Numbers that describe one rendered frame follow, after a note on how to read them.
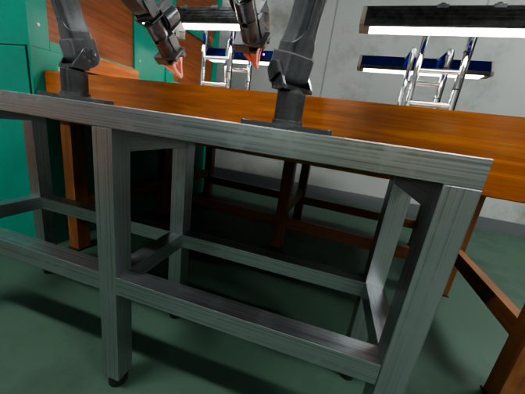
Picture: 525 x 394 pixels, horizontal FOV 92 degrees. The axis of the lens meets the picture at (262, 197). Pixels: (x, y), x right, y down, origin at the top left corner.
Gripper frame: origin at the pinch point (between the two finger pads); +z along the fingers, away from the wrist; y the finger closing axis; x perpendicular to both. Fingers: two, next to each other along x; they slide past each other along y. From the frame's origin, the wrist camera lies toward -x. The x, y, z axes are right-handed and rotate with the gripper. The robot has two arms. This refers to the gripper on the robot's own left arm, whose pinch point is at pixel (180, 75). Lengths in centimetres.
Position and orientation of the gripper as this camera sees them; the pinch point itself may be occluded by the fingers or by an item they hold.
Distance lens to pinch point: 114.1
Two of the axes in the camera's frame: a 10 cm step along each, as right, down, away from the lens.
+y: -9.1, -2.3, 3.5
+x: -3.7, 8.4, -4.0
